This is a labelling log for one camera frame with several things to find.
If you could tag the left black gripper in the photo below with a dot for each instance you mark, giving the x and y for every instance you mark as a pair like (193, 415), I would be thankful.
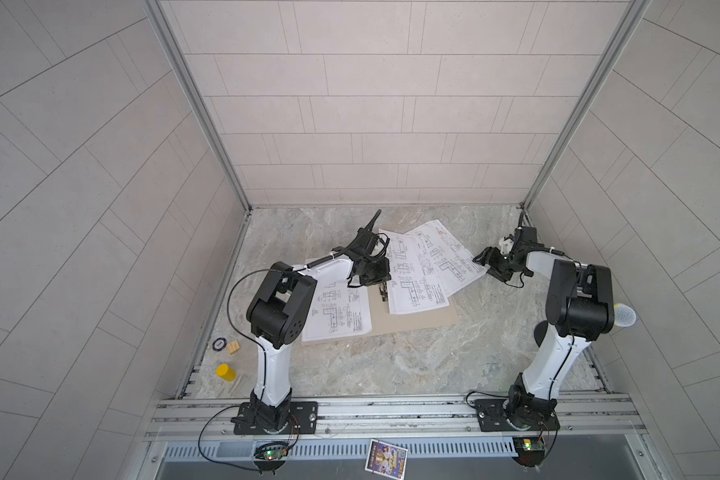
(383, 273)

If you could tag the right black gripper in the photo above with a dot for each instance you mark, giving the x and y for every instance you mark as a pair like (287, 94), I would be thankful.
(491, 255)

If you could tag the printed drawing sheet top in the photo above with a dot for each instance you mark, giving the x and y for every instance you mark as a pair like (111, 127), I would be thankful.
(337, 312)

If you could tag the printed drawing sheet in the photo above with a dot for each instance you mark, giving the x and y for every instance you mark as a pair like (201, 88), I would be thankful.
(414, 286)
(337, 312)

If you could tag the beige cardboard folder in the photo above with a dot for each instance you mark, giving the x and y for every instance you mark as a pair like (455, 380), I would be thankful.
(420, 318)

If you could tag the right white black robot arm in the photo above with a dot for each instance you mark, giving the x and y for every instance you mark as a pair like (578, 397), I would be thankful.
(579, 308)

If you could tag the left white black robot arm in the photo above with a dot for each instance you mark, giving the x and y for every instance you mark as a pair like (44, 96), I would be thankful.
(277, 315)

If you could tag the metal folder clip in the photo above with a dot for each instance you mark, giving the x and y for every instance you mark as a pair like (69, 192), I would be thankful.
(383, 293)

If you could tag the stack of printed sheets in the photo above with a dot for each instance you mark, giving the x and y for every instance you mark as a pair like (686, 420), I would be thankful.
(450, 259)

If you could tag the blue yellow toy microphone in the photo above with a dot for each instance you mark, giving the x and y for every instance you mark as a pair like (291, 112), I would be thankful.
(624, 315)

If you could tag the small wooden block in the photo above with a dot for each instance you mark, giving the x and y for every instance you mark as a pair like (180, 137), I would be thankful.
(233, 347)

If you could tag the yellow cylinder block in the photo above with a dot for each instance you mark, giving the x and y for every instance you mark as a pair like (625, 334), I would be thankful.
(226, 372)

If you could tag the colourful picture card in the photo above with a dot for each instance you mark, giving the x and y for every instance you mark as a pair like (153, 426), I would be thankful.
(386, 460)

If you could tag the right circuit board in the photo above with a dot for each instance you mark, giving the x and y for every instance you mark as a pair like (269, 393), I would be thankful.
(530, 451)

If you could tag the left green circuit board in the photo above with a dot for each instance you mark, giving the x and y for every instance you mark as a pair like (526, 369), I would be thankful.
(272, 451)

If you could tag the purple ring token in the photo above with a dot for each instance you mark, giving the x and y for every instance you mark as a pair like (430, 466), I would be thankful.
(219, 344)

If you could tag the aluminium mounting rail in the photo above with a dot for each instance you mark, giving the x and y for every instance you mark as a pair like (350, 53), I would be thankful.
(398, 416)

